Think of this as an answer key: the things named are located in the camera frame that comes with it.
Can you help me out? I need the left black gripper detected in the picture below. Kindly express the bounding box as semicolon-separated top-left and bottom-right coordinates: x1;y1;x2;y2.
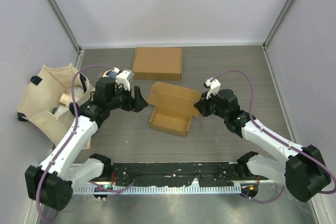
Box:
107;82;148;112

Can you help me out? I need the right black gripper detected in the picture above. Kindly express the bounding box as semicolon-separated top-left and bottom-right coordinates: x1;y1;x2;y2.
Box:
194;90;228;120

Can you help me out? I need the large brown cardboard box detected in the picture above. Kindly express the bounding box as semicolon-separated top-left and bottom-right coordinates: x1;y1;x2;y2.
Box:
132;47;182;81

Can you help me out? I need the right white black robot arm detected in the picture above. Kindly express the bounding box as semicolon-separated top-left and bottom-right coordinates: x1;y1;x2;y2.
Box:
194;89;332;202

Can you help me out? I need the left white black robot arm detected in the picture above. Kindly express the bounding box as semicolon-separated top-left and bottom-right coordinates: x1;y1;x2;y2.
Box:
25;78;148;211

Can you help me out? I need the yellow masking tape roll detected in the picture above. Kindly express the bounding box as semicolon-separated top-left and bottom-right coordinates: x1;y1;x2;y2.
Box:
102;68;120;79

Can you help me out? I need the cardboard tube in bag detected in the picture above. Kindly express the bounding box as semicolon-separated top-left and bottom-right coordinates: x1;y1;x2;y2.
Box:
59;93;72;106

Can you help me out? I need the beige canvas tote bag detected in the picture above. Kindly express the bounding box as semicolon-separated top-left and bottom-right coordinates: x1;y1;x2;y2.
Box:
17;65;78;146

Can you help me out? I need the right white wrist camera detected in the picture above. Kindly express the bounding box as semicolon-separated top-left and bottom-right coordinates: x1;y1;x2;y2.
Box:
204;77;221;100

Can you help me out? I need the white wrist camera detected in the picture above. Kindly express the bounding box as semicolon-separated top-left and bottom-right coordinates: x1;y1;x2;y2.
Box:
116;69;134;91
204;77;221;100

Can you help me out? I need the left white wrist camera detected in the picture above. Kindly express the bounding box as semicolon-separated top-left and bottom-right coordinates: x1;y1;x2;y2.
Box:
116;69;134;91

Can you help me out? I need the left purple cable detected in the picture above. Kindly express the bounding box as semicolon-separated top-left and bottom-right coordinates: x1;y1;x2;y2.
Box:
35;66;137;221

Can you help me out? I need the purple cable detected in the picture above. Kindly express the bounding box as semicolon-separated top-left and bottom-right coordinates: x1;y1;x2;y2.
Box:
35;66;137;221
212;70;336;204

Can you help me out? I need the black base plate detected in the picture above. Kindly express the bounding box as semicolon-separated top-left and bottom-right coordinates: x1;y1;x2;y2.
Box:
89;161;269;187

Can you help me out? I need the white slotted cable duct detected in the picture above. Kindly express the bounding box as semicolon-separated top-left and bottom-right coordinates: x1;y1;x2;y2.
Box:
73;183;242;197

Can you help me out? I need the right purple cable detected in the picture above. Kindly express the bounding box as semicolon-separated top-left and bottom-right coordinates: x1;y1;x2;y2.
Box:
212;70;336;204

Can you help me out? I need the left aluminium frame post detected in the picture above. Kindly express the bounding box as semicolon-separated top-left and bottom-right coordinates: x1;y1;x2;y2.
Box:
46;0;81;53

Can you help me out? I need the aluminium frame post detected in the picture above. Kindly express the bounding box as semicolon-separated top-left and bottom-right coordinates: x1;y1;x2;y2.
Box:
263;0;296;49
46;0;81;53

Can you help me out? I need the right aluminium frame post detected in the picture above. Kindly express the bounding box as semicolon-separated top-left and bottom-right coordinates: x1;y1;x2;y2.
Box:
263;0;296;49

